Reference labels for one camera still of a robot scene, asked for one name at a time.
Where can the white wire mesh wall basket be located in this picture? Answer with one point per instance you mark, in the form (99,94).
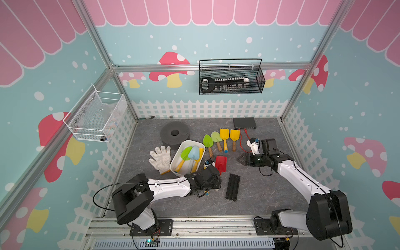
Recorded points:
(97,115)

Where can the black network switch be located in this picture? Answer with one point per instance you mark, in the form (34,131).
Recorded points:
(244,123)

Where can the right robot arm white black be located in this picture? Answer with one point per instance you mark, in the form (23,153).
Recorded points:
(328,213)

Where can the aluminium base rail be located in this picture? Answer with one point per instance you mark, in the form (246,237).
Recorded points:
(201,233)

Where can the black wire mesh wall basket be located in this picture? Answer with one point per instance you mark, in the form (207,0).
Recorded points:
(231,76)

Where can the red trowel wooden handle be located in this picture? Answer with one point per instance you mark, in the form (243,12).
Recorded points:
(221,164)

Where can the small green circuit board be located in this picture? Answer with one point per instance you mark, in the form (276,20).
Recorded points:
(152,243)

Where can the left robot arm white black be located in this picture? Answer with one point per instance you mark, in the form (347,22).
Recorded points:
(132,199)

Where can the green plastic shovel yellow handle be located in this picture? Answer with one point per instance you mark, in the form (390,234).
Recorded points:
(185,157)

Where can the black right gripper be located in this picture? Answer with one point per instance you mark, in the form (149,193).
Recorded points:
(247,159)

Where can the white knit work glove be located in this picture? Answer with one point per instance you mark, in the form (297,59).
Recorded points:
(160,159)

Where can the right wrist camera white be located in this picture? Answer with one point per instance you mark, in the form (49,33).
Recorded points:
(255,145)

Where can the bright green trowel wooden handle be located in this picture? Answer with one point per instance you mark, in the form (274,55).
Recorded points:
(208,142)

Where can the yellow plastic shovel blue cap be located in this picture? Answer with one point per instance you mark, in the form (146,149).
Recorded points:
(224,134)

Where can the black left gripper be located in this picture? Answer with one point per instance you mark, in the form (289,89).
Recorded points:
(217,182)

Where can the light blue plastic shovel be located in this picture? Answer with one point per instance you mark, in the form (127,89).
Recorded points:
(194,156)

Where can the white plastic storage box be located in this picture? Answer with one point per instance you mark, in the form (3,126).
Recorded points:
(177,158)

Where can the black socket set rail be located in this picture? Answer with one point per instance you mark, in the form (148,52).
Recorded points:
(208,85)

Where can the black aluminium extrusion bar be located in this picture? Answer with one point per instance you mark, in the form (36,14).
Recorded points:
(233,188)

